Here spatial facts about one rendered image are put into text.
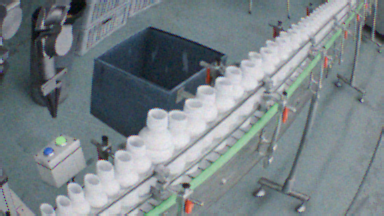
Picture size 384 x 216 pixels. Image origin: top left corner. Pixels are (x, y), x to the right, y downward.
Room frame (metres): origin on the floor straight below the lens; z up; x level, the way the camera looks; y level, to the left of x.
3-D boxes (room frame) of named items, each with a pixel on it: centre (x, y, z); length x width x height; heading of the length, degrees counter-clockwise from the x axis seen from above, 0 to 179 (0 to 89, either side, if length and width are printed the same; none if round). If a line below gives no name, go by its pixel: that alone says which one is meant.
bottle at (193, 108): (1.07, 0.00, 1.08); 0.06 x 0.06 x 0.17
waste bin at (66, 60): (2.71, 0.94, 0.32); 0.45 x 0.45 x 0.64
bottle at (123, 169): (0.86, 0.11, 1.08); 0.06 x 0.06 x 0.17
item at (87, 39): (3.56, 0.87, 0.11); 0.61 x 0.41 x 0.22; 158
